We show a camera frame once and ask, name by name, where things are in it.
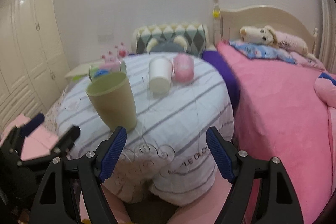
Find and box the olive green plastic cup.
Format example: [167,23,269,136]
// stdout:
[86,71,137,131]

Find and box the white paper cup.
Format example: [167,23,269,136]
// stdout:
[149,57,173,94]

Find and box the pink plastic cup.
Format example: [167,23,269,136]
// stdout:
[173,53,194,83]

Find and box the pink quilt at left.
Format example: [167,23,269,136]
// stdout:
[1,114,58,160]

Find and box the heart pattern sheet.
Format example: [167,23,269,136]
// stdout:
[43,82,74,135]

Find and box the cream wardrobe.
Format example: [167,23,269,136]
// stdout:
[1,0,70,130]

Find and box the white nightstand top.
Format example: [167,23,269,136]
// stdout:
[65,62,102,79]

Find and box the pink bed blanket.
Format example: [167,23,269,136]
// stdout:
[218,43,333,223]

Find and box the green pink tall can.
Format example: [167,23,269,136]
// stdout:
[89,60,126,82]

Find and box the front pink bunny plush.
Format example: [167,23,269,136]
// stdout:
[101,51,116,63]

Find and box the pink bunny plush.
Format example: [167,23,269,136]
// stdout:
[114,43,129,59]
[101,51,116,63]

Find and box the rear pink bunny plush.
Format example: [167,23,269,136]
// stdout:
[114,43,129,59]

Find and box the white striped round quilt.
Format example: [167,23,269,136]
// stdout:
[56,52,235,206]

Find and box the pink plush at right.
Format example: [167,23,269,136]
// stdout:
[314,73,336,108]

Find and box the grey bear plush cushion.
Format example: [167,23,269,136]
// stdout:
[146,35,189,53]

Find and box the blue cartoon pillow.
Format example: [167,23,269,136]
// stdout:
[229,40,297,65]

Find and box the purple blanket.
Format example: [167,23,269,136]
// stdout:
[202,51,240,114]

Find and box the white dog plush toy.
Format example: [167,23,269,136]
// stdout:
[239,26,316,59]

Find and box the diamond pattern bolster pillow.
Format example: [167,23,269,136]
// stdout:
[131,23,209,56]

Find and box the cream wooden headboard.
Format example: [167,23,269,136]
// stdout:
[213,0,318,54]

